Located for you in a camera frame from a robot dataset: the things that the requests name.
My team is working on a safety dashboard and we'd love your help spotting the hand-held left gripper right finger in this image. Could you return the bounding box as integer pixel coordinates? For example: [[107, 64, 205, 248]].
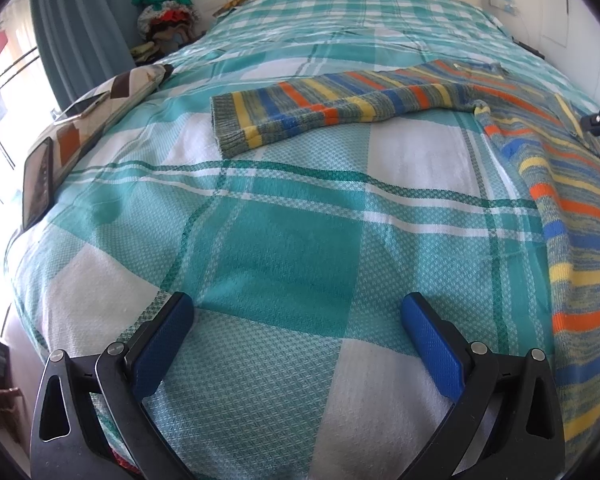
[[401, 292, 566, 480]]

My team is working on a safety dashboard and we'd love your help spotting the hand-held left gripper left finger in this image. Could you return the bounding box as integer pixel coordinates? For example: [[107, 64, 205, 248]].
[[30, 291, 196, 480]]

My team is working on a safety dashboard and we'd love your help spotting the striped knit sweater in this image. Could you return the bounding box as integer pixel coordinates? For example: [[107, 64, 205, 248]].
[[211, 59, 600, 467]]

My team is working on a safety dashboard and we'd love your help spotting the pile of clothes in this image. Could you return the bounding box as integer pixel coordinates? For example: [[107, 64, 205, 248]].
[[130, 0, 197, 59]]

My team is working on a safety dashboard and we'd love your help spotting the white wardrobe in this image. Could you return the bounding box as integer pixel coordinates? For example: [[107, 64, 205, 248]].
[[539, 0, 600, 103]]

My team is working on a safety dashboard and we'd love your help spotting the teal plaid bedspread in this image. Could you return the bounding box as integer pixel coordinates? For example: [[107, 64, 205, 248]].
[[2, 0, 600, 480]]

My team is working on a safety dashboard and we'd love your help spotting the dark smartphone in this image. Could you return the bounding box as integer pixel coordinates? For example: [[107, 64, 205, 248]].
[[22, 136, 56, 231]]

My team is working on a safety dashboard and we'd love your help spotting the white smartphone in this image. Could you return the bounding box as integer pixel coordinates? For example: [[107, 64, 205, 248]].
[[53, 92, 111, 126]]

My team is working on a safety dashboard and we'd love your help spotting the brown zigzag patterned cushion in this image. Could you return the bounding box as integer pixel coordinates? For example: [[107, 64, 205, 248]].
[[26, 64, 175, 197]]

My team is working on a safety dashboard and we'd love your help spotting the window railing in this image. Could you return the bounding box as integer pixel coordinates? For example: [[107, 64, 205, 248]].
[[0, 46, 47, 166]]

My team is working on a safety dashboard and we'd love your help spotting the blue curtain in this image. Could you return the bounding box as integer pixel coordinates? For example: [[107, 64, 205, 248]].
[[27, 0, 162, 107]]

